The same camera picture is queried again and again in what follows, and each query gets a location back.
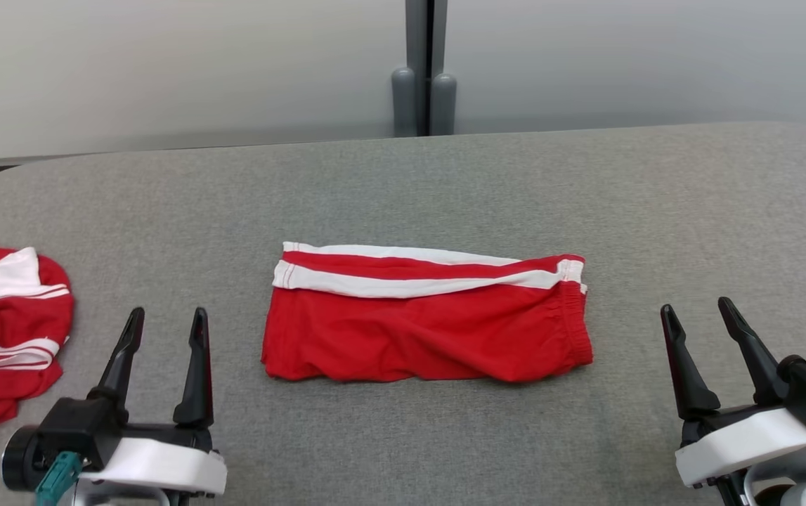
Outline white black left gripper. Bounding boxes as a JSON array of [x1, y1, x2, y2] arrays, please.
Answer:
[[79, 307, 228, 496]]

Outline teal left camera cable plug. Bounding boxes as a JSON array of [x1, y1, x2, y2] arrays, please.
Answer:
[[35, 452, 84, 506]]

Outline dark grey partition post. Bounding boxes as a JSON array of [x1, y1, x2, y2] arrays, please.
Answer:
[[405, 0, 448, 136]]

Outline red shirt with white trim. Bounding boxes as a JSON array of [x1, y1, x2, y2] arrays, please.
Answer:
[[0, 245, 74, 453]]

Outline red shorts with white stripes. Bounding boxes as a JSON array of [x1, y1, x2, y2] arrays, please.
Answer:
[[261, 242, 594, 384]]

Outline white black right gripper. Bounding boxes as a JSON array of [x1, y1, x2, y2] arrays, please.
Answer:
[[661, 297, 806, 489]]

